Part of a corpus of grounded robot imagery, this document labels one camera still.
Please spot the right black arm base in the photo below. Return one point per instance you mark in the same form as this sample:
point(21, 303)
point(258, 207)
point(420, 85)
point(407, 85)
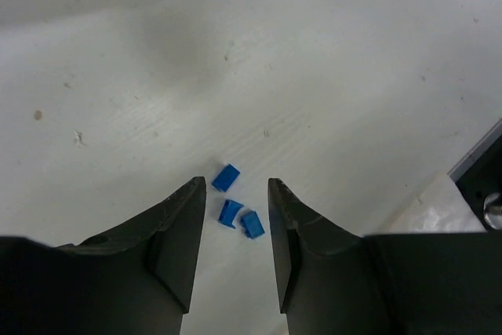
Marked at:
point(478, 177)

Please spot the small blue lego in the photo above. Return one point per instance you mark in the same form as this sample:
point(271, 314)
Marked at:
point(229, 212)
point(225, 178)
point(251, 224)

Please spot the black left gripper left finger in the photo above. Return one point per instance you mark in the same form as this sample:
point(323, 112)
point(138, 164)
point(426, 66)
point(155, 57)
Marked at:
point(135, 278)

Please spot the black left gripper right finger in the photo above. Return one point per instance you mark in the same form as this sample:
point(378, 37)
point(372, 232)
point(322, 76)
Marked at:
point(330, 281)

